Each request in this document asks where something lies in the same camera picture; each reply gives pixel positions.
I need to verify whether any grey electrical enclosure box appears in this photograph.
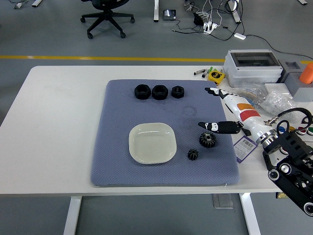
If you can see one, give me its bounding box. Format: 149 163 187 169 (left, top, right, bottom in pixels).
223 49 284 88

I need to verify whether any white left table leg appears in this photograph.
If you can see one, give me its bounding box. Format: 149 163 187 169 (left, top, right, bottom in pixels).
63 196 82 235

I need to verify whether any white right table leg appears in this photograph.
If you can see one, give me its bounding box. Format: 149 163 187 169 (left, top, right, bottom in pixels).
239 192 261 235

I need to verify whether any bag of clear plastic parts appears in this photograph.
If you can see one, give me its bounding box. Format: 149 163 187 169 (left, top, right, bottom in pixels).
259 90 306 123

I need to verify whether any bag of blue resistors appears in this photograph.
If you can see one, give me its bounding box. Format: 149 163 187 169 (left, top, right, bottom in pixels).
232 84 267 108

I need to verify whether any yellow tape measure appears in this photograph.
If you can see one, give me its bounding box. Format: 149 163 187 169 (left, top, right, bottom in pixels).
208 70 226 85

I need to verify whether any large black hex nut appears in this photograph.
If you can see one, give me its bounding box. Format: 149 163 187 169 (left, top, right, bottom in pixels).
134 84 151 100
152 84 169 100

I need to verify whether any small grey recessed block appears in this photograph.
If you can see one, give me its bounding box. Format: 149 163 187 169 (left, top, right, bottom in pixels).
280 60 302 83

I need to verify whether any grey floor plate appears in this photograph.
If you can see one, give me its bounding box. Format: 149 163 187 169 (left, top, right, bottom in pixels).
212 193 234 210

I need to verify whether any flat white box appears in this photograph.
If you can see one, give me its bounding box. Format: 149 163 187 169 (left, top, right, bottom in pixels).
264 82 291 97

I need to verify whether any black office chair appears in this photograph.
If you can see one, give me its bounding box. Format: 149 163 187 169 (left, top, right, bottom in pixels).
80 0 135 39

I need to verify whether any black power adapter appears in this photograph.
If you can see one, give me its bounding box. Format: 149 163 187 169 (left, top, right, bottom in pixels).
193 12 205 25

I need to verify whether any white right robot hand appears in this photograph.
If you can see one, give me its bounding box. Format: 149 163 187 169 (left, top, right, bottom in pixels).
198 87 269 144

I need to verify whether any blue-grey textured mat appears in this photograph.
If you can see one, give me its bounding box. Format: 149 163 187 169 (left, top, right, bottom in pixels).
89 79 241 188

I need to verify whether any white power strip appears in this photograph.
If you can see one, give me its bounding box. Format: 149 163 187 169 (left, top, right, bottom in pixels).
202 22 219 34

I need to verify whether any white table leg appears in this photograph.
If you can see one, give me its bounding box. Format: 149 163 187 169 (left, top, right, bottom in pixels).
63 196 82 235
239 192 261 235

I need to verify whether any white square plate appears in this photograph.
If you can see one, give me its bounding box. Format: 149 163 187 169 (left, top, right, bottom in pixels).
128 122 177 165

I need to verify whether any white background desk leg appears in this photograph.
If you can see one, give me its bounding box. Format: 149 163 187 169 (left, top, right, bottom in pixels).
229 0 242 24
153 0 160 23

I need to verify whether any large black gear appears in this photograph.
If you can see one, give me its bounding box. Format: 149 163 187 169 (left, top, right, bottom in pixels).
199 131 216 148

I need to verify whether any black floor cable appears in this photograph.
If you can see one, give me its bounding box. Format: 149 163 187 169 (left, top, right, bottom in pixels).
244 34 313 61

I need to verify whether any orange cylinder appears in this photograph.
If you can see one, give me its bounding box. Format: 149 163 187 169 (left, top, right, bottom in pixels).
299 63 313 84

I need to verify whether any purple-edged barcode label card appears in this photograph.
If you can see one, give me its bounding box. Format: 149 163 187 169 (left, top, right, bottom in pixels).
233 136 258 164

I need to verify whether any small black gear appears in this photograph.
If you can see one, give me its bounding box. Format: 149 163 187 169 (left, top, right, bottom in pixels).
187 148 199 162

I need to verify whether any small black hex nut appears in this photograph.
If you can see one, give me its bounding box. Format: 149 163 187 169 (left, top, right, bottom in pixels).
171 85 185 99

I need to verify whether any large grey block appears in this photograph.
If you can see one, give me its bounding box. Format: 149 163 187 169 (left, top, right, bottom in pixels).
286 71 313 103

